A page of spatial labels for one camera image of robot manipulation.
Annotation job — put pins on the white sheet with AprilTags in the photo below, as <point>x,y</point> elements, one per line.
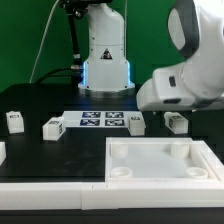
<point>99,119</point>

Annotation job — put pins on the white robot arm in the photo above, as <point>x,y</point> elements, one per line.
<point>196,29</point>

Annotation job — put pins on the white square tabletop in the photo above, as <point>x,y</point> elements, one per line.
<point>160,159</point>

